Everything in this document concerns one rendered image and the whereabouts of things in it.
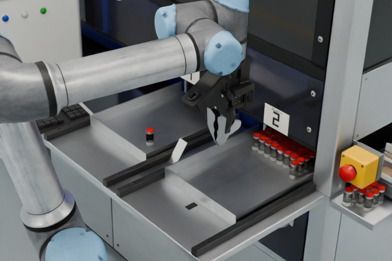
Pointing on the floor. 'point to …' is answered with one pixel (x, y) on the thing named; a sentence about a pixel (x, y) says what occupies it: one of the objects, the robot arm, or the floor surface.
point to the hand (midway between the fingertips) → (216, 141)
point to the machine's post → (339, 103)
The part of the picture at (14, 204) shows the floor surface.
